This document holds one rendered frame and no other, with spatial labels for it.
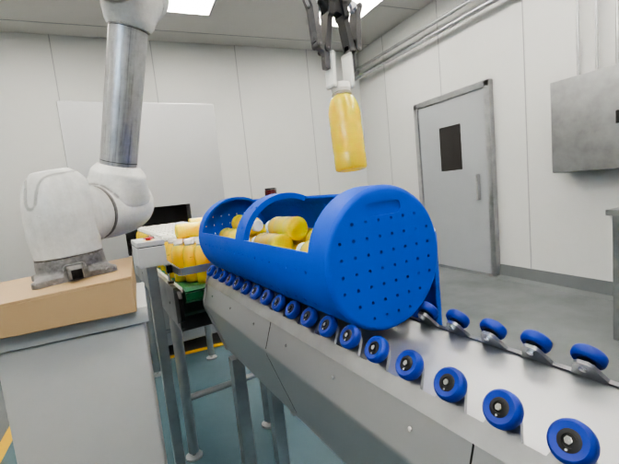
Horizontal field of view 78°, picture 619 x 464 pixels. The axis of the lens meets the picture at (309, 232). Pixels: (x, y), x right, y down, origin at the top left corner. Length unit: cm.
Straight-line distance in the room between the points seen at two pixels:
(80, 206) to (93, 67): 496
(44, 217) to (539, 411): 103
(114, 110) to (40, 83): 478
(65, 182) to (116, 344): 41
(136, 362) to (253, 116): 530
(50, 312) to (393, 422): 72
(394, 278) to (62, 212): 78
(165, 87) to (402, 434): 563
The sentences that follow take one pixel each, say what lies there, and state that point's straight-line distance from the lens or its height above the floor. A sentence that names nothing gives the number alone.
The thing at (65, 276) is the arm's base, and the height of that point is 109.
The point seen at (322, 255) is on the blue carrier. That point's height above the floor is 112.
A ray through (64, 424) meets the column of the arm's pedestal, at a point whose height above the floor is 76.
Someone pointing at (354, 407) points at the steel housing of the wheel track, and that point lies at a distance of 74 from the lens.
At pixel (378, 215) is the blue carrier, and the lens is 74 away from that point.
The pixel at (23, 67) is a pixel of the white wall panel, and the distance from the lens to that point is 607.
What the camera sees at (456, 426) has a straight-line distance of 59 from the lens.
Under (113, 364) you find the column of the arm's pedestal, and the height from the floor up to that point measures 87.
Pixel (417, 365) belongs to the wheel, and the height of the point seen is 97.
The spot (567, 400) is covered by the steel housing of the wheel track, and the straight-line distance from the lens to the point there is 66.
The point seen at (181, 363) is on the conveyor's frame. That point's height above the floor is 49.
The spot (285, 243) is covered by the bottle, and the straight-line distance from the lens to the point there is 102.
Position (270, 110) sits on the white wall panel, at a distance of 621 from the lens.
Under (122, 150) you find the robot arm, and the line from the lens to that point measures 123.
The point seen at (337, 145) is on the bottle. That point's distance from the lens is 80.
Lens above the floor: 124
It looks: 7 degrees down
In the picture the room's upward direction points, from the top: 6 degrees counter-clockwise
